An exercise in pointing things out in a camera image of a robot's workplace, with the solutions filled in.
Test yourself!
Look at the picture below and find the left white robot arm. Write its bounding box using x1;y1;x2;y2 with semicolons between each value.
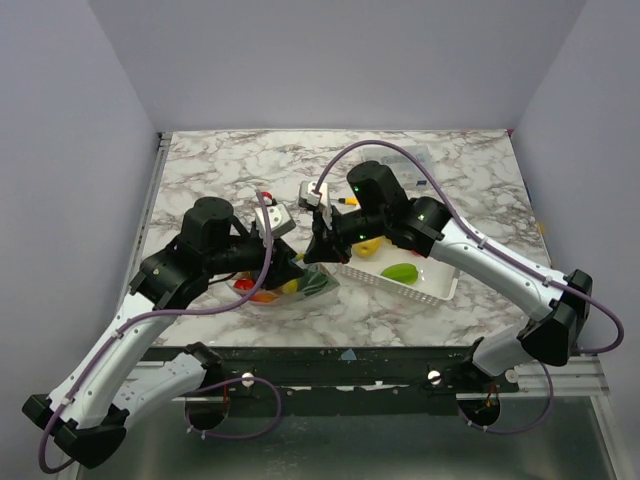
22;195;303;474

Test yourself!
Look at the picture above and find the clear zip top bag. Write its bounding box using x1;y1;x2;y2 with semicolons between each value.
247;254;340;308

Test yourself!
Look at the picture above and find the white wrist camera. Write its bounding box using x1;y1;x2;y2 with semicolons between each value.
298;181;333;229
254;204;296;240

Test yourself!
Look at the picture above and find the purple cable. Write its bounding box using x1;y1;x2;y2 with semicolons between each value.
312;140;626;434
38;189;283;474

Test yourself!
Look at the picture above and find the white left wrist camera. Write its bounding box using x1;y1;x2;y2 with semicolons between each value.
254;204;296;240

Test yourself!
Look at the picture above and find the yellow toy lemon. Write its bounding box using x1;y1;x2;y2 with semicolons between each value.
352;237;383;258

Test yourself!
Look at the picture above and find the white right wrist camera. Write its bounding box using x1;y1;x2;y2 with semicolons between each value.
298;181;333;229

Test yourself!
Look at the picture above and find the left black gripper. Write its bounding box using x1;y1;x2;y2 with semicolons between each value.
206;230;307;290

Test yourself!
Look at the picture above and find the white perforated plastic basket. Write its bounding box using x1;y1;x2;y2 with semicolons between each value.
338;238;460;306

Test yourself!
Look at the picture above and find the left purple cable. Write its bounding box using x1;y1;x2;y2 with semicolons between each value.
38;189;283;474

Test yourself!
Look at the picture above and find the yellow handled screwdriver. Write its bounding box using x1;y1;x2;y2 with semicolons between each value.
338;197;359;206

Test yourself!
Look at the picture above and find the red toy strawberry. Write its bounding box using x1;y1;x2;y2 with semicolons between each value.
233;277;255;291

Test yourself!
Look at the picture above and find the green toy leafy vegetable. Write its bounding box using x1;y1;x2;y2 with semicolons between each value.
297;264;339;297

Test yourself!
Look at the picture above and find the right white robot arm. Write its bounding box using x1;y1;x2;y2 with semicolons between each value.
299;161;593;392

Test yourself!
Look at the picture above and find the yellow toy banana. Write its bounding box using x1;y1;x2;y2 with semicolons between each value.
281;279;299;295

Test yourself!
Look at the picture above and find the green toy star fruit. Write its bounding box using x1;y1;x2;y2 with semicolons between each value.
380;263;419;285

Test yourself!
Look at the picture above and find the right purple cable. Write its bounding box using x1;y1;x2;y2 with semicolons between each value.
312;140;626;434

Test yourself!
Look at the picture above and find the clear plastic screw box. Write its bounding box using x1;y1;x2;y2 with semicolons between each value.
364;144;435;189

